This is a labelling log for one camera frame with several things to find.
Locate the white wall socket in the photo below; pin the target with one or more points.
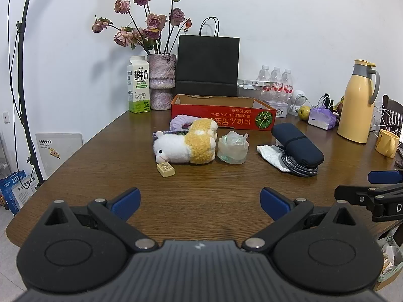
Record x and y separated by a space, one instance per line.
6 117

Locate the flat white carton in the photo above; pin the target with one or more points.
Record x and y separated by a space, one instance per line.
252 83

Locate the clear water bottle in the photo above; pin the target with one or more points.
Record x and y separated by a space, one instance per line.
287 78
263 74
276 75

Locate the white cloth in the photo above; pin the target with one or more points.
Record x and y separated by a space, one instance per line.
270 155

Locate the blue printed bag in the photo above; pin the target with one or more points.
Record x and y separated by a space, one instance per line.
8 192

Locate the yellow thermos jug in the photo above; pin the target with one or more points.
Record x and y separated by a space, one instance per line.
355 110

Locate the white plastic bag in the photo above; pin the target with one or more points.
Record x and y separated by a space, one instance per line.
392 258

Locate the yellow mug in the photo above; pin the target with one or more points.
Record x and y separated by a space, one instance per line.
387 143

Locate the dried pink roses bouquet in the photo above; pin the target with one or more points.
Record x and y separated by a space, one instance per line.
154 22

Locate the lavender knit hat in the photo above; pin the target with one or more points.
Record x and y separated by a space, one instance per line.
179 122

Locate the purple speckled vase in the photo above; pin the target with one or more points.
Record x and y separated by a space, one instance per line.
160 78

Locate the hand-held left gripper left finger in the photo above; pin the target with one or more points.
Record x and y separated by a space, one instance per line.
129 199

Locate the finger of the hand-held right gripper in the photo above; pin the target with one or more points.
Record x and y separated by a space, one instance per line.
385 176
352 195

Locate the white green milk carton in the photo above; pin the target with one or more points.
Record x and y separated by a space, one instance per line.
138 100

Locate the green apple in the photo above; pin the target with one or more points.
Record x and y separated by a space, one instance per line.
304 113

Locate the white yellow alpaca plush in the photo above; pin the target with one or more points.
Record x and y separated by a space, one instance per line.
176 146

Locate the clear plastic cup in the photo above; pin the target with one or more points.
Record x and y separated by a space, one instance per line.
231 154

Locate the white wall panel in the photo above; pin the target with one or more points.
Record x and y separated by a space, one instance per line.
59 155

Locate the navy fabric pouch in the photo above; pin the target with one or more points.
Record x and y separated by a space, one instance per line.
296 140

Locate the black paper bag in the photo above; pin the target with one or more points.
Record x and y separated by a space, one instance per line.
207 63

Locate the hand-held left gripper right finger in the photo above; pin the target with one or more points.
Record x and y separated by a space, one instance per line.
273 203

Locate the clear plastic food container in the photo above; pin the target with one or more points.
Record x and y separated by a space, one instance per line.
248 92

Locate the white printed bag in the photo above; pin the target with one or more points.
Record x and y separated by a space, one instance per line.
25 192

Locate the yellow rectangular block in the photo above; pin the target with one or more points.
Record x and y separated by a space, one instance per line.
165 168

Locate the black lamp stand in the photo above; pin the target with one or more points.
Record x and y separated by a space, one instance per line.
22 56

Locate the yellow green snack packet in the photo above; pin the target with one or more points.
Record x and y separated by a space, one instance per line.
338 107

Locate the small white fan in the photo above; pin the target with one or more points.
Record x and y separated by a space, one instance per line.
299 99

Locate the white printed tin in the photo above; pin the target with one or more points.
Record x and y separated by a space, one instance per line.
278 108

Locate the dark wooden chair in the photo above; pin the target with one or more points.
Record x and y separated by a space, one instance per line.
392 110

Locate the purple plastic bag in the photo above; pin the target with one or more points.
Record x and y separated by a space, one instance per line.
321 118

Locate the black charger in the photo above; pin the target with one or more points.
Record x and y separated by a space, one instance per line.
327 100

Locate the red cardboard box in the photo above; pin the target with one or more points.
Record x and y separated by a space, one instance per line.
220 118

